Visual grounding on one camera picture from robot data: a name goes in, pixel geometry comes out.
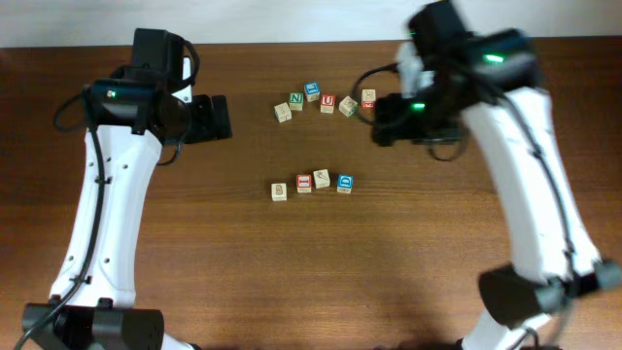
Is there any blue letter D block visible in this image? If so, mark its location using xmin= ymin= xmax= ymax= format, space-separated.
xmin=337 ymin=174 xmax=354 ymax=193

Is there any red letter I block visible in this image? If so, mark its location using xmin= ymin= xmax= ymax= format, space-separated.
xmin=296 ymin=174 xmax=312 ymax=193

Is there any ice cream cone block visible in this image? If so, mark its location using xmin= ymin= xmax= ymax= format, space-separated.
xmin=313 ymin=169 xmax=330 ymax=189

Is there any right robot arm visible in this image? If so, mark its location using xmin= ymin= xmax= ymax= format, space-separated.
xmin=371 ymin=1 xmax=621 ymax=349

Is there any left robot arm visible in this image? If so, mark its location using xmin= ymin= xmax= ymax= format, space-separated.
xmin=21 ymin=28 xmax=232 ymax=349

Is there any plain top red-sided block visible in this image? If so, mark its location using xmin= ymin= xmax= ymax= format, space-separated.
xmin=362 ymin=89 xmax=376 ymax=109

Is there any block with number one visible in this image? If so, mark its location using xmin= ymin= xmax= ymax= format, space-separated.
xmin=274 ymin=102 xmax=292 ymax=123

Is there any plain top green-edged block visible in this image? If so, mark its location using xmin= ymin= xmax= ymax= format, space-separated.
xmin=338 ymin=96 xmax=358 ymax=118

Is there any green letter N block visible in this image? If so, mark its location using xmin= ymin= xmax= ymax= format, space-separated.
xmin=289 ymin=92 xmax=304 ymax=111

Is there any red letter U block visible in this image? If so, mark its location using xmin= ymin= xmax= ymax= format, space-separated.
xmin=320 ymin=93 xmax=336 ymax=114

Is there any blue topped block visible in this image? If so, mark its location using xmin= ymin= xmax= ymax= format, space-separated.
xmin=304 ymin=82 xmax=321 ymax=102

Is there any right black cable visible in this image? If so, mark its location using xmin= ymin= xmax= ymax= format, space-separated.
xmin=349 ymin=62 xmax=467 ymax=162

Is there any black cable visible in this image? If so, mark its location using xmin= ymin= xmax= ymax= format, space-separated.
xmin=349 ymin=62 xmax=467 ymax=162
xmin=13 ymin=89 xmax=108 ymax=350

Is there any left black cable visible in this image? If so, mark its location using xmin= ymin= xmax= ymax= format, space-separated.
xmin=13 ymin=89 xmax=108 ymax=350

